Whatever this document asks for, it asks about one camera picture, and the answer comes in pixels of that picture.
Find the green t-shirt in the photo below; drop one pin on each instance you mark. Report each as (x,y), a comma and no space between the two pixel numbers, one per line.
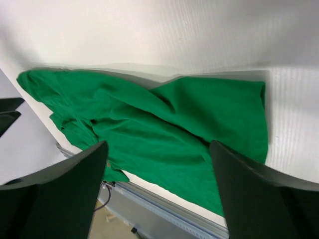
(162,135)

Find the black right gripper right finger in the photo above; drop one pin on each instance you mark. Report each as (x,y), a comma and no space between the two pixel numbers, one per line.
(260,202)

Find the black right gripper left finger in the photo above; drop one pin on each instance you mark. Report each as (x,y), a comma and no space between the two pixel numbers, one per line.
(57,202)

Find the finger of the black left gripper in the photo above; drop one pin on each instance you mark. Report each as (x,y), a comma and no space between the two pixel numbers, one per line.
(10,104)
(7,119)

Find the aluminium mounting rail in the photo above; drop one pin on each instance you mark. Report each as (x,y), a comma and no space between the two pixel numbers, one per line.
(154,213)

